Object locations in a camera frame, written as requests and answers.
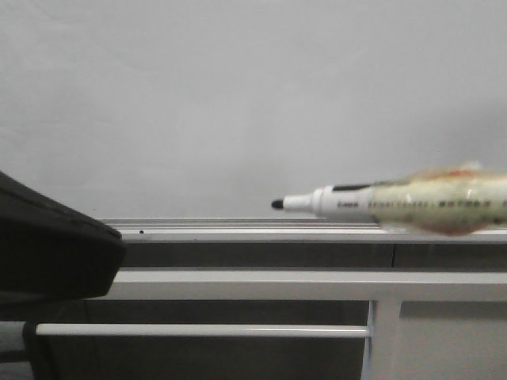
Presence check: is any whiteboard with aluminium tray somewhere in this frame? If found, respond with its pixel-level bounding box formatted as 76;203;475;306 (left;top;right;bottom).
1;1;506;219

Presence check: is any white whiteboard marker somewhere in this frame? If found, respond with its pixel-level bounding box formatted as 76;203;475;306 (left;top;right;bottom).
271;161;506;237

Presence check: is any white metal stand frame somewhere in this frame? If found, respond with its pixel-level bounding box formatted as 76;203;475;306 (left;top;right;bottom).
103;270;506;379

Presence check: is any white horizontal rod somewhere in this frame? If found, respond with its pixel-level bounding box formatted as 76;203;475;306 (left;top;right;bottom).
36;323;371;338

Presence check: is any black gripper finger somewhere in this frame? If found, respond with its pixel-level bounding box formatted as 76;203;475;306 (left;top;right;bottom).
1;173;127;321

